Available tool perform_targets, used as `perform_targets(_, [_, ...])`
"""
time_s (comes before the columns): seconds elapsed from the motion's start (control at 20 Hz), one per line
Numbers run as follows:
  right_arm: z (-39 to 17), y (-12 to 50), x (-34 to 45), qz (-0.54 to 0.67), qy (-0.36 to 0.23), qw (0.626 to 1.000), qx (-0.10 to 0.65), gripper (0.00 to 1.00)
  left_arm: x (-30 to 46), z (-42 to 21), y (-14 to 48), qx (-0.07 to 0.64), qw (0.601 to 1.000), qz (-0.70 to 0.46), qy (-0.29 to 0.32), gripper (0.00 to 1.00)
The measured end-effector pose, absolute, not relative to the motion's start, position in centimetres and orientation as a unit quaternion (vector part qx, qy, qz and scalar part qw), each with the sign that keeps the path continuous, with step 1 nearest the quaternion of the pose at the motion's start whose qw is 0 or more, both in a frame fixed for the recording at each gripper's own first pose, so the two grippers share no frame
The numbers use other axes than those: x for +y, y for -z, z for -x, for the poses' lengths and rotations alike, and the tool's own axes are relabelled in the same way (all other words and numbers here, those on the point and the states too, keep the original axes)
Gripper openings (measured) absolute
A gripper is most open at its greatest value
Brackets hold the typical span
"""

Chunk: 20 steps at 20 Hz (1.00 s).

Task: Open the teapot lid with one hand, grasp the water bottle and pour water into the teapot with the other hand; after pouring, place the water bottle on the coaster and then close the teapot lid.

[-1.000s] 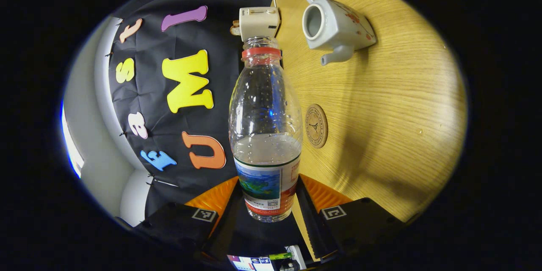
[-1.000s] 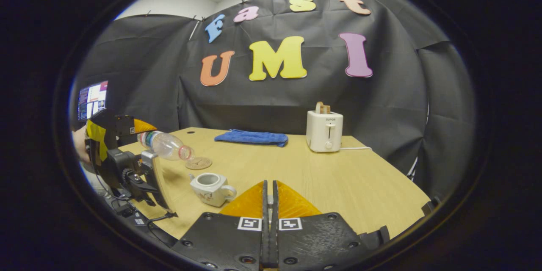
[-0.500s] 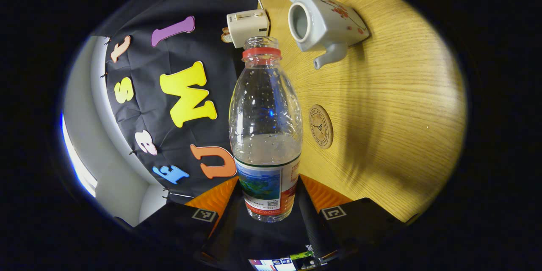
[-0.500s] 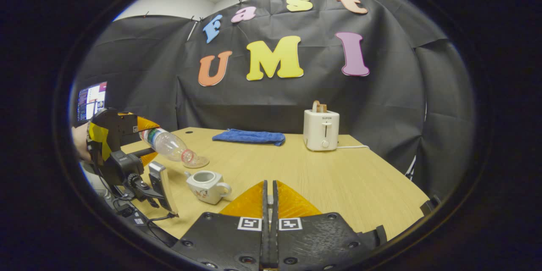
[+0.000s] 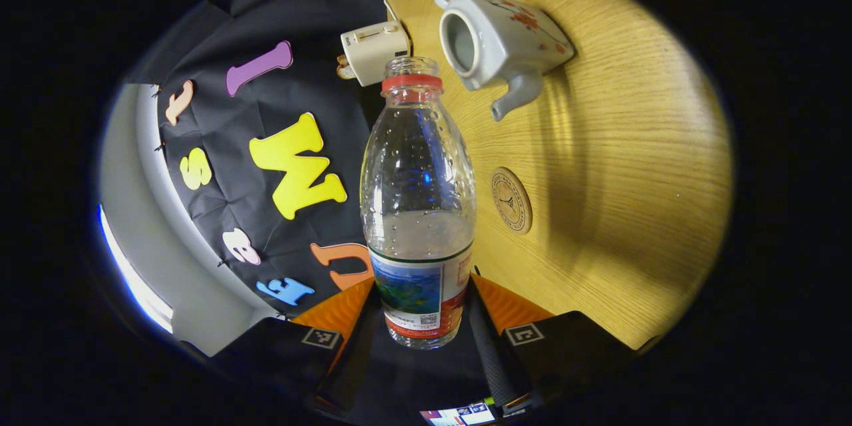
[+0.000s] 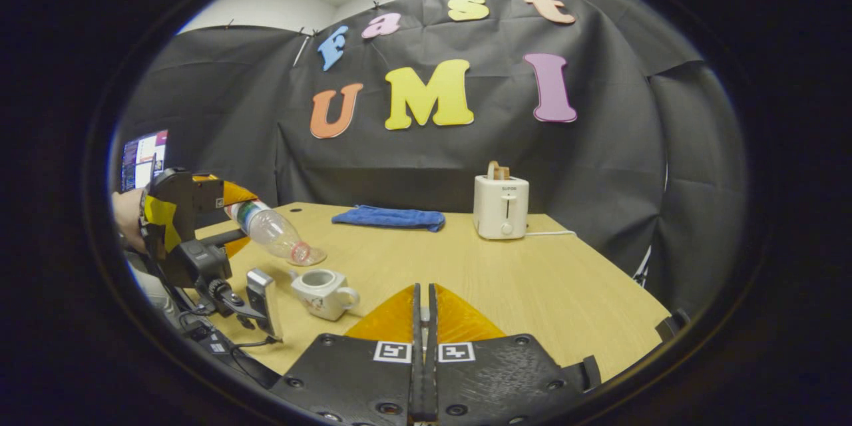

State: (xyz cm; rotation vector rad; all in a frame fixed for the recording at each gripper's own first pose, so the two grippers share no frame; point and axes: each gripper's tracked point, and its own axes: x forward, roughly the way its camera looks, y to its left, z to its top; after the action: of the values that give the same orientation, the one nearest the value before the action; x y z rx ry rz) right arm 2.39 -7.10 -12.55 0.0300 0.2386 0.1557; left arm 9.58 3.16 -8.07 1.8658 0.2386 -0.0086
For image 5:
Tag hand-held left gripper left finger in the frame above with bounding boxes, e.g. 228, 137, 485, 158
213, 278, 380, 413

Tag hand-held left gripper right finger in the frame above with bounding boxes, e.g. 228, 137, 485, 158
466, 266, 633, 417

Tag clear plastic water bottle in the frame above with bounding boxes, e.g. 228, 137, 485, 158
359, 57, 477, 350

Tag round wooden coaster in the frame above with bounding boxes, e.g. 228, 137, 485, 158
491, 167, 533, 235

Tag white floral teacup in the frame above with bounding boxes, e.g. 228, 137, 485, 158
435, 0, 575, 122

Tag computer monitor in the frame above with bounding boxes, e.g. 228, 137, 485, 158
419, 401, 497, 426

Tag white toaster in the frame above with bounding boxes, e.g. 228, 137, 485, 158
340, 20, 411, 87

